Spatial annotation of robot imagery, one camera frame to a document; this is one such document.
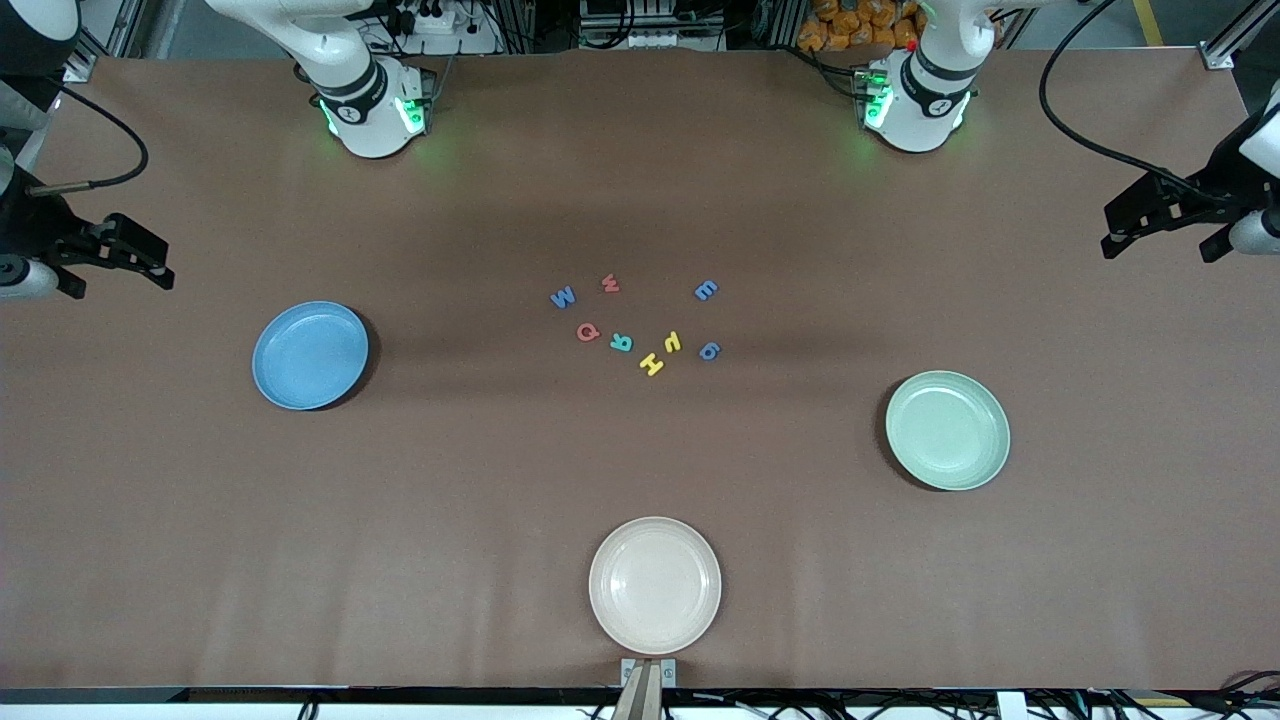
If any brown table mat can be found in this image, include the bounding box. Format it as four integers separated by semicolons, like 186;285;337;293
0;48;1280;693

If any aluminium frame profile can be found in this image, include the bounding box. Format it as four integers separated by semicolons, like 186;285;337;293
1200;0;1280;71
60;0;141;83

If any green plate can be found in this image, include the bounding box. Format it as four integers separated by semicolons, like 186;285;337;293
885;370;1012;492

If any white power strip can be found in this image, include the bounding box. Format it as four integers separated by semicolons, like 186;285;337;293
385;0;501;56

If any beige plate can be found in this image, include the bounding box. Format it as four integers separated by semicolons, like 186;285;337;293
588;516;723;657

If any blue plate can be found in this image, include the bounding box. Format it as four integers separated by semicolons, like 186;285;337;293
252;301;370;412

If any white black electronics box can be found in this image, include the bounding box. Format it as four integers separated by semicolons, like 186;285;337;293
580;0;726;51

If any beige camera mount pole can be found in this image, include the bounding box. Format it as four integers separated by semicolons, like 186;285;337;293
612;665;663;720

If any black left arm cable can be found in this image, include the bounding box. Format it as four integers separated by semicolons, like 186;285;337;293
1038;0;1236;206

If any grey metal mount bracket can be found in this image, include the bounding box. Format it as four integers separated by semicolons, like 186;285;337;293
620;657;678;689

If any orange fruit pile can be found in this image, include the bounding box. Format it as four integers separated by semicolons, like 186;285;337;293
797;0;926;53

